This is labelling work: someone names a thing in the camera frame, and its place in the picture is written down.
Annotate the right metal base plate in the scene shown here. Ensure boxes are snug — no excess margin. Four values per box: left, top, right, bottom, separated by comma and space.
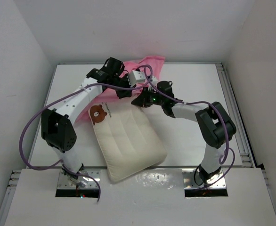
182, 169, 228, 189

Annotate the white foam front board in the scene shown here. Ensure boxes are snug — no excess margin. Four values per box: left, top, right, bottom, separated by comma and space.
6, 168, 276, 226

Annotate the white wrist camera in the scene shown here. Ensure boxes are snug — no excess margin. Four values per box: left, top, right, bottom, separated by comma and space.
148, 77, 158, 90
128, 70, 146, 87

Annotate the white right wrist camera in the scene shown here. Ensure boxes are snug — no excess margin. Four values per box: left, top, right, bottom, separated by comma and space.
148, 77, 158, 90

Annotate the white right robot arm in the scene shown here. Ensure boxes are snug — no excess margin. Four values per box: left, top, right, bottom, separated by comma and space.
131, 81, 236, 186

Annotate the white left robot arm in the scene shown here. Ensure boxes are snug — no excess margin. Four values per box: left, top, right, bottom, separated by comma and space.
41, 57, 132, 174

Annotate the aluminium frame rail right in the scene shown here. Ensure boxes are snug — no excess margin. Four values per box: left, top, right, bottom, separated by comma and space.
215, 63, 256, 168

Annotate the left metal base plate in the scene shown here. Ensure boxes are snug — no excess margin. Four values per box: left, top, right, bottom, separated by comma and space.
57, 171, 100, 190

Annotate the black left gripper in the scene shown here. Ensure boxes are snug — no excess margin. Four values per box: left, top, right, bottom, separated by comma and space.
111, 73, 136, 100

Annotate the cream pillow with bear print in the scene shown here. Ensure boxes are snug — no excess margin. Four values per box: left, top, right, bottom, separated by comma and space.
89, 98, 167, 184

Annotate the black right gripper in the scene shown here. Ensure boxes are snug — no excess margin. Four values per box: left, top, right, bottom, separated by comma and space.
132, 87, 165, 108

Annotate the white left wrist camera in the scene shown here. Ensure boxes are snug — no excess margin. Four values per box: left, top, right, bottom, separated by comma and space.
128, 70, 146, 87

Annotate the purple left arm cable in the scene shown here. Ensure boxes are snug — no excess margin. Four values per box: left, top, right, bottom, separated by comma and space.
19, 65, 154, 203

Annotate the pink satin pillowcase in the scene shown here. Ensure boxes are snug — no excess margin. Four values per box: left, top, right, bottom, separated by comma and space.
75, 55, 165, 122

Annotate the metal base plate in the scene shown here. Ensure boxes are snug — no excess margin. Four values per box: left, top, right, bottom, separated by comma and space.
57, 171, 100, 190
182, 169, 228, 189

